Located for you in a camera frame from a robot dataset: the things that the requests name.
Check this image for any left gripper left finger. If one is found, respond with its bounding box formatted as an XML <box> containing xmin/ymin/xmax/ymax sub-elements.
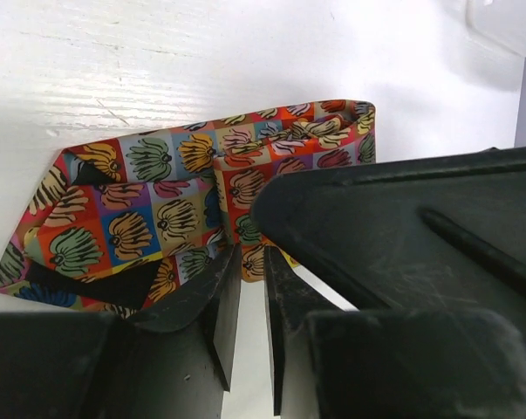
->
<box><xmin>131</xmin><ymin>245</ymin><xmax>242</xmax><ymax>391</ymax></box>

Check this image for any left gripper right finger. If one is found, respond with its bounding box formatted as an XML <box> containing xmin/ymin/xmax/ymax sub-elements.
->
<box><xmin>263</xmin><ymin>247</ymin><xmax>340</xmax><ymax>416</ymax></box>

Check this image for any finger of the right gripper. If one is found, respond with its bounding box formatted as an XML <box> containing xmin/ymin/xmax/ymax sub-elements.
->
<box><xmin>252</xmin><ymin>148</ymin><xmax>526</xmax><ymax>323</ymax></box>

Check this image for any colourful squares patterned tie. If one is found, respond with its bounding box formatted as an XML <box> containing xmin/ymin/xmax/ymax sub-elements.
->
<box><xmin>0</xmin><ymin>100</ymin><xmax>376</xmax><ymax>317</ymax></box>

